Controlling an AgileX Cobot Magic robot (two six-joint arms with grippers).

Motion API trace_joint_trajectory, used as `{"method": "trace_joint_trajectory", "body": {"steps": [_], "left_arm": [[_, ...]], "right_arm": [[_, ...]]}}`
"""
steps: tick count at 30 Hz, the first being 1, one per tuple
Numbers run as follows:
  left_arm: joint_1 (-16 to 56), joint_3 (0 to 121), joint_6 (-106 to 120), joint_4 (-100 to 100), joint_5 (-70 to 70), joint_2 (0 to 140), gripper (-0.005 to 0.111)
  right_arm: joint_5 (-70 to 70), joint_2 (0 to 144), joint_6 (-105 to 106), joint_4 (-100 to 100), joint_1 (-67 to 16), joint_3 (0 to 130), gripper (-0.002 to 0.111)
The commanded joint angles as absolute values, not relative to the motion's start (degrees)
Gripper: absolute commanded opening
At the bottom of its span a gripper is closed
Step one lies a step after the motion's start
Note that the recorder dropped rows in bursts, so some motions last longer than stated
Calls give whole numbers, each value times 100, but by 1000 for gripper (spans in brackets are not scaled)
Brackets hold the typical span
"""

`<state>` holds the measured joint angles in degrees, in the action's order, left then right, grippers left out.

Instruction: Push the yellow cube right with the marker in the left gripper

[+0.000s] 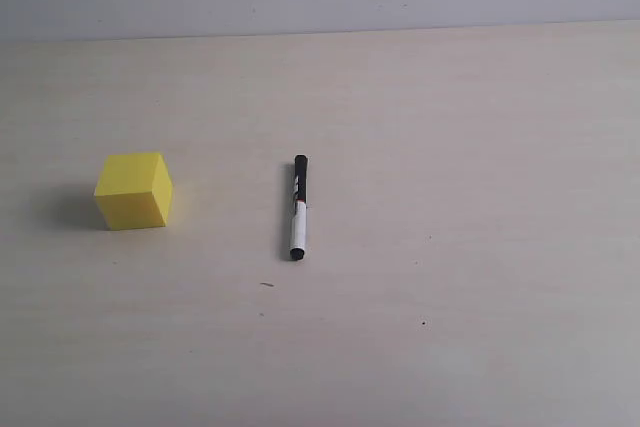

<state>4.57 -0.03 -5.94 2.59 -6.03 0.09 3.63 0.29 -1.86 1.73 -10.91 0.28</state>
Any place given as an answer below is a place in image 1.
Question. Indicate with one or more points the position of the yellow cube block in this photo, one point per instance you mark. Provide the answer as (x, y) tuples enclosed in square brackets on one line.
[(134, 191)]

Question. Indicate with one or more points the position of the black and white marker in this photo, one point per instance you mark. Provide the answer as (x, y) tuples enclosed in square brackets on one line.
[(299, 219)]

